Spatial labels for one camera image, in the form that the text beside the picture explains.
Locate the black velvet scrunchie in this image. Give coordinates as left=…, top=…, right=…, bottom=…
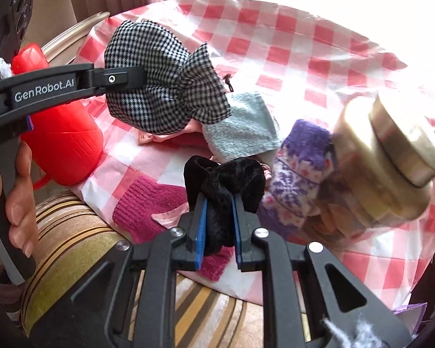
left=184, top=155, right=265, bottom=256

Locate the houndstooth fabric drawstring pouch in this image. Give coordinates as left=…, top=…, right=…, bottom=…
left=104, top=20, right=231, bottom=135

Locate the person left hand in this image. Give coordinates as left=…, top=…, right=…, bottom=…
left=0, top=142, right=38, bottom=274

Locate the magenta knitted cloth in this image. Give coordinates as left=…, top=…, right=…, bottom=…
left=112, top=173, right=237, bottom=283

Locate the red plastic thermos jug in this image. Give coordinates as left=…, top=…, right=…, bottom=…
left=11, top=43, right=104, bottom=190

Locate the purple patterned knitted sock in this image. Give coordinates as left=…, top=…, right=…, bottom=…
left=258, top=119, right=336, bottom=240

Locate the light blue fluffy sock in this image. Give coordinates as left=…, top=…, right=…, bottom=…
left=202, top=92, right=280, bottom=163

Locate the pink ruffled cloth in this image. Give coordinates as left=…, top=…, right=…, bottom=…
left=137, top=119, right=202, bottom=145

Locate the pink checkered plastic tablecloth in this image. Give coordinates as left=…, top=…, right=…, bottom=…
left=74, top=0, right=435, bottom=309

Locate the striped velvet sofa cushion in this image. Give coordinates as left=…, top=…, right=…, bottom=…
left=30, top=209, right=309, bottom=347

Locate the gold lidded glass jar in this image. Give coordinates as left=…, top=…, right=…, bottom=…
left=300, top=92, right=435, bottom=242

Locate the purple box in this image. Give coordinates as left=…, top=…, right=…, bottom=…
left=393, top=302, right=427, bottom=335

